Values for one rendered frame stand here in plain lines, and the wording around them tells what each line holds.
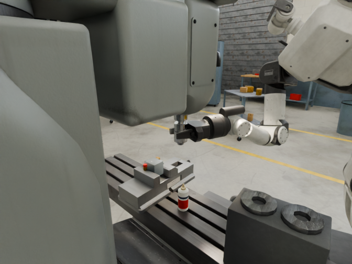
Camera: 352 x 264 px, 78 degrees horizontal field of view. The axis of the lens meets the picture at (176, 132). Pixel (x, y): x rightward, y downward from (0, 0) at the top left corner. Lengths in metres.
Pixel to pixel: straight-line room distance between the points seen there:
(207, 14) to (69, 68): 0.43
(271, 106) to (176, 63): 0.64
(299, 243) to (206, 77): 0.47
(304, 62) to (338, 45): 0.11
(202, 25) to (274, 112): 0.58
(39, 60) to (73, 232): 0.24
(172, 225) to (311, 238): 0.43
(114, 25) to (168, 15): 0.12
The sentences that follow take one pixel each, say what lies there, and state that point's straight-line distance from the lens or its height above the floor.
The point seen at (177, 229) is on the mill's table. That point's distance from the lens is 0.81.
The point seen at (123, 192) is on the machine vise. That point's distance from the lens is 0.90.
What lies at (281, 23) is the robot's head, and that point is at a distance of 0.98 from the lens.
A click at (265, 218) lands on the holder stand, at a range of 0.60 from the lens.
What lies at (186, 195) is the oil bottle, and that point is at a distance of 0.83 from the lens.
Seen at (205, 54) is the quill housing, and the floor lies 1.49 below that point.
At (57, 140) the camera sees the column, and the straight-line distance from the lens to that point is 0.33.
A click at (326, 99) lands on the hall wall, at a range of 8.20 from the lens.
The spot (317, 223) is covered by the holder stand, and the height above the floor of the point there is 1.13.
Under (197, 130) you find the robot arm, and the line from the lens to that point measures 0.72.
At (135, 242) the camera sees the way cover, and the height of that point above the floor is 0.87.
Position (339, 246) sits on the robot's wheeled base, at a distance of 1.50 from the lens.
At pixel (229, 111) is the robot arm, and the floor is 1.29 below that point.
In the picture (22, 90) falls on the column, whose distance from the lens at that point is 0.32.
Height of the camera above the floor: 1.48
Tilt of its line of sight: 19 degrees down
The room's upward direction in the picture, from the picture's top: straight up
